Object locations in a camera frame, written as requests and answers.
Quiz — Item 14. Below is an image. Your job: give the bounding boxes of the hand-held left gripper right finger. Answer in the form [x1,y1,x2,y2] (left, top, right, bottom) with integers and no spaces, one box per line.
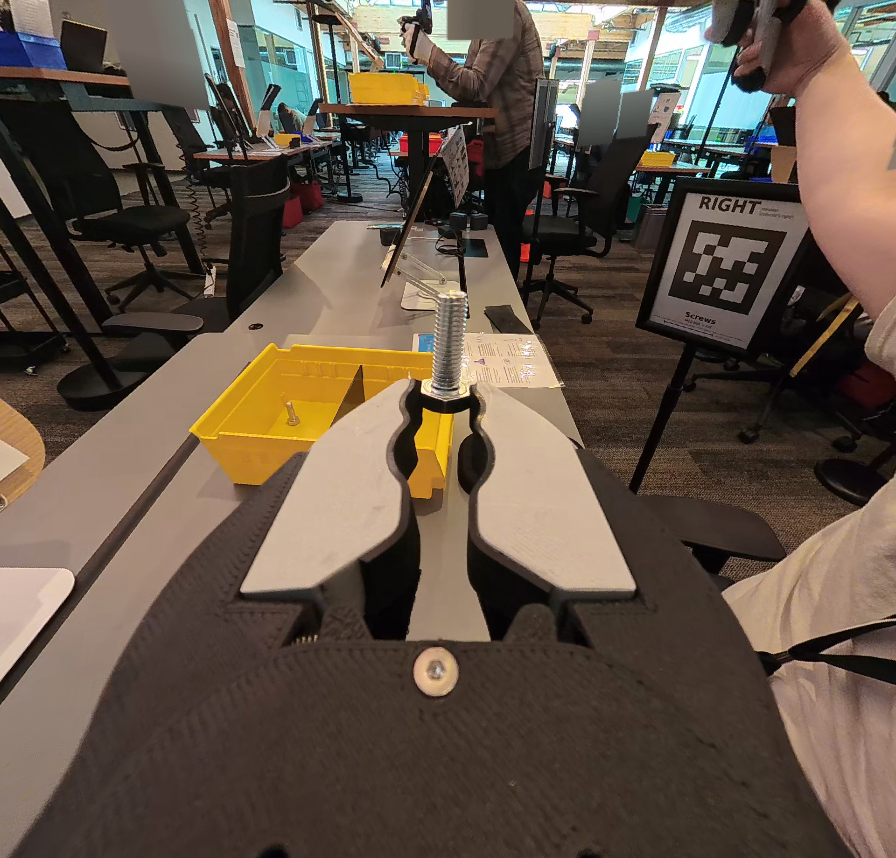
[458,381,638,601]

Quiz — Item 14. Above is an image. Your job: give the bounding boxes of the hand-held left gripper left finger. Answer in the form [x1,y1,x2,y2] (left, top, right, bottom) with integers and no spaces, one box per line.
[239,378,422,608]

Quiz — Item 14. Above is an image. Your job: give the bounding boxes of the yellow plastic bin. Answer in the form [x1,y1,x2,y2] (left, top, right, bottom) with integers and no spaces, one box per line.
[190,343,456,501]
[348,70,430,106]

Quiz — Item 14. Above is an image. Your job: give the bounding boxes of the person's right forearm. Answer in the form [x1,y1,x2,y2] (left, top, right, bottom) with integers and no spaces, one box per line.
[794,60,896,355]

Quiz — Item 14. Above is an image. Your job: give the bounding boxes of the person's right hand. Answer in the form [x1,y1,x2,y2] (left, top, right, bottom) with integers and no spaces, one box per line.
[763,0,863,103]

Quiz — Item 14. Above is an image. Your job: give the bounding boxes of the black sign stand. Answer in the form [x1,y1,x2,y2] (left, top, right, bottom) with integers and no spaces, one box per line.
[628,343,701,495]

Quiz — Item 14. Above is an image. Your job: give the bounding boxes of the laminated paper sheet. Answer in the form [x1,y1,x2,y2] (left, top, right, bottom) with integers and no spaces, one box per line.
[412,332,562,389]

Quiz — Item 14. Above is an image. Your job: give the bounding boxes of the black office chair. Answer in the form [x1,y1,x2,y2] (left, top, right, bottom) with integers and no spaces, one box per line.
[640,493,788,579]
[66,102,196,313]
[104,153,291,383]
[521,126,659,327]

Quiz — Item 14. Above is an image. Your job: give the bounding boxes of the black flat pad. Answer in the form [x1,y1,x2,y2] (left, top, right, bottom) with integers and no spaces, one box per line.
[483,304,534,335]

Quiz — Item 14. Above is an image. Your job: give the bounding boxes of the white board stand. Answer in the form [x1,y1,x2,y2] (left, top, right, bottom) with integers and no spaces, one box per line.
[399,255,464,312]

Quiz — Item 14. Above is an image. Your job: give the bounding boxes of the grey waste bin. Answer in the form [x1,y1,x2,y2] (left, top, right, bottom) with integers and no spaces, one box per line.
[632,203,674,249]

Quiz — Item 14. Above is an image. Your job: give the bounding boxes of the framed marker sign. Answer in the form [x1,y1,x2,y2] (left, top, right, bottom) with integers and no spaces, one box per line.
[636,175,814,355]

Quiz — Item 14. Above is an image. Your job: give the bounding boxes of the black pole stand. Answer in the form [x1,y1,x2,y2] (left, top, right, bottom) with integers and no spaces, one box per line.
[0,119,149,412]

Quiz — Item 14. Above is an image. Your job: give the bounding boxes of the white stand base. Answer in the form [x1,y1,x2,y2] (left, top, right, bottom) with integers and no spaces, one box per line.
[0,567,76,684]

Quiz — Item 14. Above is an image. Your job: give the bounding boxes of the round wooden table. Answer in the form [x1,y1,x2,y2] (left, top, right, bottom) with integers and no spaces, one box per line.
[0,399,46,510]

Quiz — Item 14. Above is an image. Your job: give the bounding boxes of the dark display board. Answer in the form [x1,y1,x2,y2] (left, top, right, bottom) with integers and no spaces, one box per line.
[380,126,470,288]

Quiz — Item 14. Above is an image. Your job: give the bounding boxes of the wooden standing desk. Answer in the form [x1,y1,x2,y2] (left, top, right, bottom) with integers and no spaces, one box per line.
[318,102,499,223]
[0,66,211,334]

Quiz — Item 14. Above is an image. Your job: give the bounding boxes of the blue plastic bin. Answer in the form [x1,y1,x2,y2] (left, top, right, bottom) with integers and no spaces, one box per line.
[0,31,68,70]

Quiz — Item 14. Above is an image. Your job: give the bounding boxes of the black shoulder strap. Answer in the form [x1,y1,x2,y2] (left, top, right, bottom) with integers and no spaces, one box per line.
[758,615,896,684]

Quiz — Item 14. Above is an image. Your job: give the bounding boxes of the black coiled cable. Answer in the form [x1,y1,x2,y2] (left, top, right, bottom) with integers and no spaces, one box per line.
[183,161,212,267]

